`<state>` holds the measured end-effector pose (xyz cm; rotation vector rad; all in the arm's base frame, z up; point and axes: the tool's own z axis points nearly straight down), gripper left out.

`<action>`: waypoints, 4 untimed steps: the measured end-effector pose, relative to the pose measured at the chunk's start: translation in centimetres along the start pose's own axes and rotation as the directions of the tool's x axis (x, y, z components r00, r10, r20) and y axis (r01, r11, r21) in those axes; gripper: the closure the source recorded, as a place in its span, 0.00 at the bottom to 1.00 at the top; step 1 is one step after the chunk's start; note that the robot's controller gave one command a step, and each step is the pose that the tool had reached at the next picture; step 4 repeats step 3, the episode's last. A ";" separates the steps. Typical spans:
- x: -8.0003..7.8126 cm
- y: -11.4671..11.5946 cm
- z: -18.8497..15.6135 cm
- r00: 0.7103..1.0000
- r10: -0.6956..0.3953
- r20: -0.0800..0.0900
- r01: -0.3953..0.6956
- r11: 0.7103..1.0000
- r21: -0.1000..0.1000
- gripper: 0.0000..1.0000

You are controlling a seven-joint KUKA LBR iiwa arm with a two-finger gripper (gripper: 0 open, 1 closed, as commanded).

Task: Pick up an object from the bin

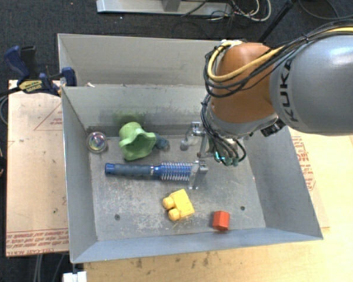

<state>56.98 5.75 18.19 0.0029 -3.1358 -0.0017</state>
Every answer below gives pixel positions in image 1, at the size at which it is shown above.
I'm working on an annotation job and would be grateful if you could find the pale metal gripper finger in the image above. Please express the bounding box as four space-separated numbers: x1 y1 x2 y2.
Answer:
179 121 207 152
188 160 209 190

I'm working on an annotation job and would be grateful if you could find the yellow toy building block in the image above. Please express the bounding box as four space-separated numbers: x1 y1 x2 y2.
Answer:
162 188 196 222

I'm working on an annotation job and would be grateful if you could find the red hexagonal block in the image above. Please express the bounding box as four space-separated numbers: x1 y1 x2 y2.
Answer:
212 210 231 232

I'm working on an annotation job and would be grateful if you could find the green plastic cup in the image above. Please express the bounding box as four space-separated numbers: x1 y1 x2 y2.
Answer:
118 122 157 162

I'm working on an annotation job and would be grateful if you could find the grey metal bin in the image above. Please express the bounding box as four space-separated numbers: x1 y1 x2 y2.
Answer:
57 33 324 264

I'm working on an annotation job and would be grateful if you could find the blue hair brush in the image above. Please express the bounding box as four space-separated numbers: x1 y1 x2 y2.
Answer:
104 161 195 183

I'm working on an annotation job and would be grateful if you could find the clear glass ball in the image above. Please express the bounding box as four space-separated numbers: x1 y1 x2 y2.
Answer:
86 131 108 153

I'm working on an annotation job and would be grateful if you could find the brown cardboard board red print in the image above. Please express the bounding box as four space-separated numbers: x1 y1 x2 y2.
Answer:
5 79 332 258

